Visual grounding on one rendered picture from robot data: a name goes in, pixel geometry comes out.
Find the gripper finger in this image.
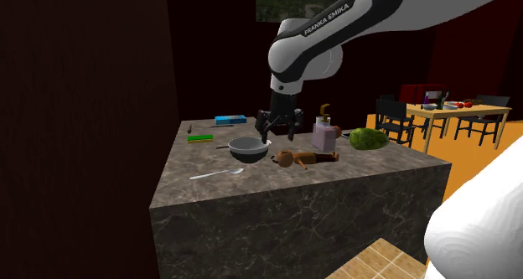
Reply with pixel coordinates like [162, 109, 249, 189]
[286, 108, 305, 142]
[254, 109, 273, 146]

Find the black chair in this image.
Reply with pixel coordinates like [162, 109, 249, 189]
[453, 94, 511, 147]
[374, 98, 416, 149]

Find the wooden dining table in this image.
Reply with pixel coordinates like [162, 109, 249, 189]
[401, 89, 514, 155]

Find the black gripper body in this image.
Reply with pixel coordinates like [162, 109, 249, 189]
[268, 91, 298, 124]

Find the green watermelon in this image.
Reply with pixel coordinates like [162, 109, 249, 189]
[349, 127, 391, 152]

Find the grey bowl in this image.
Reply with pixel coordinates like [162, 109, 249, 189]
[227, 137, 272, 164]

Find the tan tiled robot stand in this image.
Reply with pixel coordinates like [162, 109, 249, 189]
[324, 237, 429, 279]

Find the landscape wall picture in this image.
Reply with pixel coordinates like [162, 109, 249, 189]
[255, 0, 340, 23]

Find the silver spoon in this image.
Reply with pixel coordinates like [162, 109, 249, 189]
[189, 168, 245, 181]

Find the blue flat box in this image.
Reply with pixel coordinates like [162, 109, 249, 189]
[214, 114, 248, 126]

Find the brown doll figure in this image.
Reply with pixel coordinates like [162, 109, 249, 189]
[271, 148, 340, 171]

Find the red cabinet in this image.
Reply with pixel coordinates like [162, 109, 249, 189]
[398, 83, 448, 106]

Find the pink soap dispenser bottle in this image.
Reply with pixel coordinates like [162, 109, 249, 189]
[311, 103, 337, 153]

